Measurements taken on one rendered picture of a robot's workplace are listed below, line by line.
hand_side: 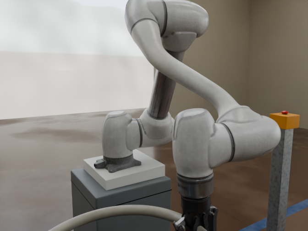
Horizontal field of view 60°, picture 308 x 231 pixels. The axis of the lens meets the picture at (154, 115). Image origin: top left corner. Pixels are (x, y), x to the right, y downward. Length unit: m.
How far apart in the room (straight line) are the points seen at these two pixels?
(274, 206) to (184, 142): 1.37
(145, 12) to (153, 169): 0.75
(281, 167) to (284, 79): 5.84
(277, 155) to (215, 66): 5.62
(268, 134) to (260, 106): 7.26
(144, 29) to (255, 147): 0.50
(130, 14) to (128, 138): 0.60
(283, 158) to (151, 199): 0.86
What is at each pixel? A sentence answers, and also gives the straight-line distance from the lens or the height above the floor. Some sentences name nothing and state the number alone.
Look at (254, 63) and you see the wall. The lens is 8.07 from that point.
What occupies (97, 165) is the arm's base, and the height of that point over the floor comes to 0.87.
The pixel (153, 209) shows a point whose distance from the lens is 0.82.
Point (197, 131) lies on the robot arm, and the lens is 0.60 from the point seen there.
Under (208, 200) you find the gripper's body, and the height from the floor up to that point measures 1.02.
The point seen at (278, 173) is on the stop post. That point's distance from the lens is 1.83.
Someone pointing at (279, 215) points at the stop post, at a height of 0.45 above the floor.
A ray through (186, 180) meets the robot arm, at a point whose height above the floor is 1.08.
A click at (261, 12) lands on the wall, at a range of 8.16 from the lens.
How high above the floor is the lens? 1.33
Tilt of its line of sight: 9 degrees down
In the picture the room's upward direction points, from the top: straight up
